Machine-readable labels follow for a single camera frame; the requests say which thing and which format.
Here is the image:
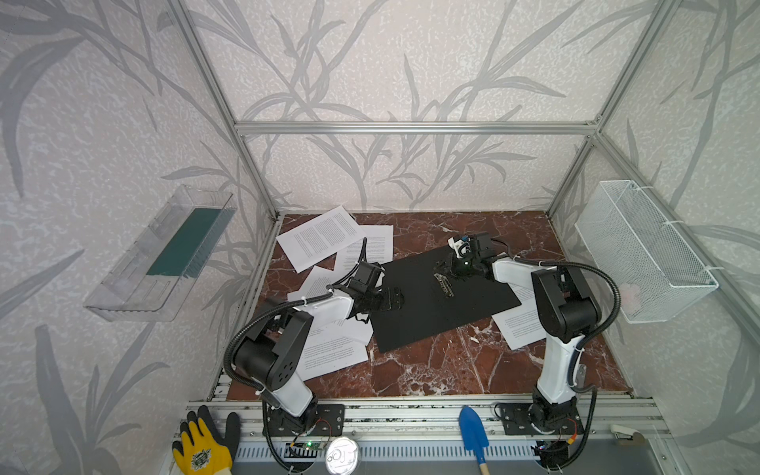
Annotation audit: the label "printed paper far left corner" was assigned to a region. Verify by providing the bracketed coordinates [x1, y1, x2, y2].
[277, 206, 366, 273]

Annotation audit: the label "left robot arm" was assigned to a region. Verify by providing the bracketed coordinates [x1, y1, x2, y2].
[223, 239, 401, 431]

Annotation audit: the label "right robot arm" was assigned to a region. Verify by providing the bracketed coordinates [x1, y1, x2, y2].
[443, 233, 621, 433]

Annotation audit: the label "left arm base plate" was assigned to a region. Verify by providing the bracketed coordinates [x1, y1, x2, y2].
[263, 404, 346, 437]

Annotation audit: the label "white wire mesh basket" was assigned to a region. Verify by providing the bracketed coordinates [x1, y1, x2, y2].
[576, 180, 720, 324]

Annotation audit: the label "clear plastic wall tray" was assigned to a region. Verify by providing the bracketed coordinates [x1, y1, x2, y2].
[84, 185, 238, 322]

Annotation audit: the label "silver folder clip mechanism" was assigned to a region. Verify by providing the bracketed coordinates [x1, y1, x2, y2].
[433, 273, 454, 298]

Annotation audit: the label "yellow black work glove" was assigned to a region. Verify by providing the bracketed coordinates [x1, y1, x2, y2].
[172, 405, 241, 475]

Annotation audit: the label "black file folder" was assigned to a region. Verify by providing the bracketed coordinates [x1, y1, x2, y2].
[370, 247, 521, 353]

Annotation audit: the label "blue hand shovel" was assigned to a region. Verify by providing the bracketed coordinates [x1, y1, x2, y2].
[458, 406, 490, 475]

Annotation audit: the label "printed paper beside folder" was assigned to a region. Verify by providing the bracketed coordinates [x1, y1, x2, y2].
[334, 225, 394, 276]

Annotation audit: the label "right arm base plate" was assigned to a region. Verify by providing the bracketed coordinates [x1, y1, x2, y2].
[494, 400, 585, 437]

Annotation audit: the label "printed paper stack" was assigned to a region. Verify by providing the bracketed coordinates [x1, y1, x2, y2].
[492, 285, 546, 350]

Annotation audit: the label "aluminium frame rails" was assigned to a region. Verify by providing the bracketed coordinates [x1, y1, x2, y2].
[158, 1, 759, 451]

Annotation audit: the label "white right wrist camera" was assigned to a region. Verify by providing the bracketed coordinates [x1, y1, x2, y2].
[447, 236, 470, 255]

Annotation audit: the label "small white beige clip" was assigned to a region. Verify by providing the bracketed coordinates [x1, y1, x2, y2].
[610, 424, 646, 447]

